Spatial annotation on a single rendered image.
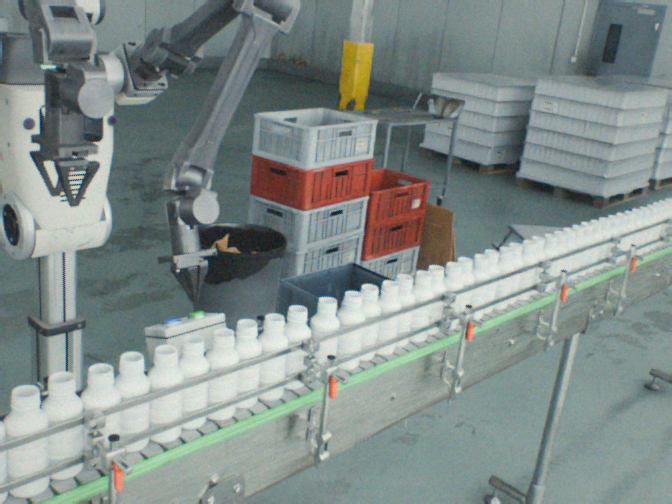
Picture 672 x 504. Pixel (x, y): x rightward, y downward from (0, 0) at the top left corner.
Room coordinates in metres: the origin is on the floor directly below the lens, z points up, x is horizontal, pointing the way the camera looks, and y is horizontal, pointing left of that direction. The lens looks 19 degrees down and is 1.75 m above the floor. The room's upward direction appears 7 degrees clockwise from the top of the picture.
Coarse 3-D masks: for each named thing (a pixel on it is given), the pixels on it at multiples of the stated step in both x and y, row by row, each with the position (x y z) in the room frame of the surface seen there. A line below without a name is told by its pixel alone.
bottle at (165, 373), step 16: (160, 352) 1.11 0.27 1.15; (176, 352) 1.10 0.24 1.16; (160, 368) 1.08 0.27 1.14; (176, 368) 1.10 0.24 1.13; (160, 384) 1.07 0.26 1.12; (160, 400) 1.07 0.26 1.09; (176, 400) 1.08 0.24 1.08; (160, 416) 1.07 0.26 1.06; (176, 416) 1.08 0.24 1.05; (176, 432) 1.09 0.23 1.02
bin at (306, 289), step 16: (320, 272) 2.13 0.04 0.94; (336, 272) 2.18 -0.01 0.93; (352, 272) 2.23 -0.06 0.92; (368, 272) 2.19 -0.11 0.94; (288, 288) 1.99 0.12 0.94; (304, 288) 2.08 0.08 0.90; (320, 288) 2.14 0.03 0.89; (336, 288) 2.19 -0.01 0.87; (352, 288) 2.23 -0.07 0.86; (288, 304) 1.98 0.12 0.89; (304, 304) 1.94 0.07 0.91; (448, 400) 1.88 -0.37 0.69
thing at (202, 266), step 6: (180, 258) 1.33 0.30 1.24; (186, 258) 1.34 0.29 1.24; (192, 258) 1.35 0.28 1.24; (198, 258) 1.36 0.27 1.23; (174, 264) 1.33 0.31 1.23; (180, 264) 1.33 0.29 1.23; (186, 264) 1.34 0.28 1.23; (192, 264) 1.35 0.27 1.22; (198, 264) 1.36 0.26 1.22; (204, 264) 1.37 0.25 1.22; (198, 270) 1.36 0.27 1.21; (204, 270) 1.37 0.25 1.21; (186, 276) 1.39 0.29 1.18; (198, 276) 1.36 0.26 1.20; (204, 276) 1.37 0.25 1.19; (198, 282) 1.36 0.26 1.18; (198, 288) 1.36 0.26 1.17; (198, 294) 1.36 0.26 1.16
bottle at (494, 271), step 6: (486, 252) 1.83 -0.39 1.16; (492, 252) 1.85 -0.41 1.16; (498, 252) 1.84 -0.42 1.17; (492, 258) 1.82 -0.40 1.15; (492, 264) 1.82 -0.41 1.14; (492, 270) 1.81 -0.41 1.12; (498, 270) 1.82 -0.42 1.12; (492, 276) 1.81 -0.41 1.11; (492, 288) 1.81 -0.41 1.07; (492, 294) 1.81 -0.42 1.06; (486, 300) 1.81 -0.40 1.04; (492, 300) 1.81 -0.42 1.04; (492, 306) 1.82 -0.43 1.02; (486, 312) 1.81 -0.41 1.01
